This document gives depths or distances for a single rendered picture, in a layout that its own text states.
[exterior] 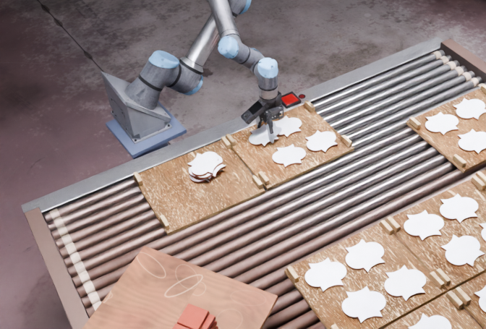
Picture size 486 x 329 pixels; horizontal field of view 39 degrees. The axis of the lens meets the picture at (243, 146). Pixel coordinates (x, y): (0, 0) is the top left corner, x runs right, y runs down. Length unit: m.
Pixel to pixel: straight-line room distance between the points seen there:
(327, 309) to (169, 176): 0.86
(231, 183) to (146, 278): 0.59
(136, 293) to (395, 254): 0.89
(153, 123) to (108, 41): 2.38
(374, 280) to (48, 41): 3.72
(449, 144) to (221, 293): 1.17
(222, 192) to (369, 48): 2.59
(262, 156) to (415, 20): 2.79
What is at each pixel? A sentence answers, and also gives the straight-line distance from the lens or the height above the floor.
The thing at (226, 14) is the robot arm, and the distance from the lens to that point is 2.75.
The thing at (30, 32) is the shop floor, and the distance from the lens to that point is 5.67.
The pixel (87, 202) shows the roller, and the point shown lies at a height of 0.91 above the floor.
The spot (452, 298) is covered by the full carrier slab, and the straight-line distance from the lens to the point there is 2.35.
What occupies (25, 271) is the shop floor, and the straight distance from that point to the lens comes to 3.85.
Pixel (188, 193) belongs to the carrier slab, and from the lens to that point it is 2.67.
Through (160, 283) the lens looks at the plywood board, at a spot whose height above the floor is 1.04.
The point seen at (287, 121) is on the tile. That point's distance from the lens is 2.92.
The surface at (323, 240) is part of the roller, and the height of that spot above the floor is 0.92.
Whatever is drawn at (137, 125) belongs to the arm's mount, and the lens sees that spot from 2.97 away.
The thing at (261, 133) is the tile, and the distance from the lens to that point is 2.86.
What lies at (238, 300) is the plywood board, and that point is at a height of 1.04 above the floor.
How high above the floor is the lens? 2.85
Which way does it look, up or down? 42 degrees down
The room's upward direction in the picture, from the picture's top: 5 degrees counter-clockwise
